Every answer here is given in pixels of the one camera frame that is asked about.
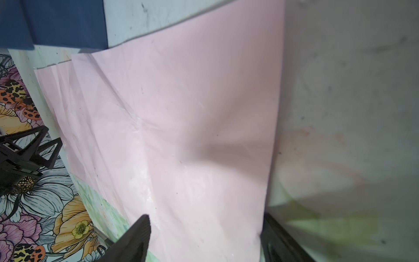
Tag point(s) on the navy blue gift box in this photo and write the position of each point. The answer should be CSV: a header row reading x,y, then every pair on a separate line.
x,y
69,24

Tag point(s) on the pink wrapping paper sheet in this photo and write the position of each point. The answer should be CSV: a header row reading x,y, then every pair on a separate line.
x,y
180,125

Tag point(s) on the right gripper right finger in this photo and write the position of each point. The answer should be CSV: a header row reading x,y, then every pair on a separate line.
x,y
278,245

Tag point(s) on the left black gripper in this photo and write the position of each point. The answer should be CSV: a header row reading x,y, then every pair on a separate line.
x,y
26,153

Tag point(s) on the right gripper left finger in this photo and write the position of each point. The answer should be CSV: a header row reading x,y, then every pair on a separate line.
x,y
133,245

